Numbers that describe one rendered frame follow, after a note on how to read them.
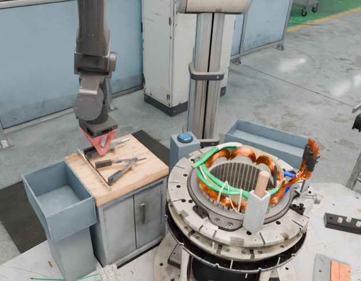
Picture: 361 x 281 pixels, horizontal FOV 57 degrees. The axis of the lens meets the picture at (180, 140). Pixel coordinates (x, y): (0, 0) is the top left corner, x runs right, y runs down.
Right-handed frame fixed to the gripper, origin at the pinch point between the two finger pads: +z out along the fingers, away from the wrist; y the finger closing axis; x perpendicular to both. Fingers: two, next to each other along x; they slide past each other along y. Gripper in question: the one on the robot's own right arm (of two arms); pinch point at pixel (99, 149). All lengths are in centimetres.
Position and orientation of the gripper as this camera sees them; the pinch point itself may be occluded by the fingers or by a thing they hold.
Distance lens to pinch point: 88.4
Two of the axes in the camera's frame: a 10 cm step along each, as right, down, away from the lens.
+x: 7.8, -3.2, 5.4
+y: 6.2, 4.6, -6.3
